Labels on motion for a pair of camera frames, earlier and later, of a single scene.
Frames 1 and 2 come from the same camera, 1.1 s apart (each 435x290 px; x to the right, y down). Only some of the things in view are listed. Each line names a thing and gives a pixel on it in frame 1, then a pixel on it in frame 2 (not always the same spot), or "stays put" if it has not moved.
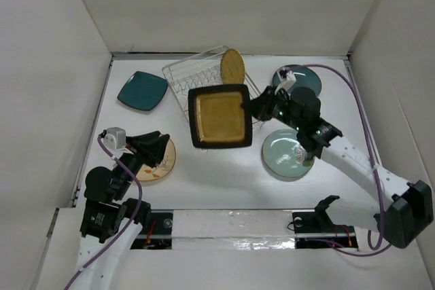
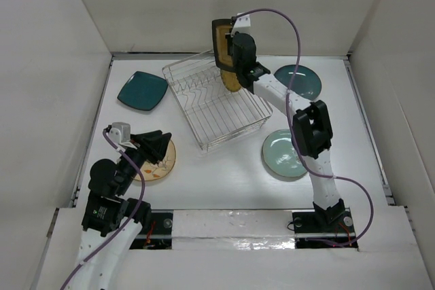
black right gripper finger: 261,113 -> 236,64
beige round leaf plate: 147,173 stays put
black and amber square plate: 217,119 -> 220,26
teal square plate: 143,90 stays put
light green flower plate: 284,153 stays put
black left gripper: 149,145 stays put
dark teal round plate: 304,77 stays put
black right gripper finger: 262,100 -> 230,43
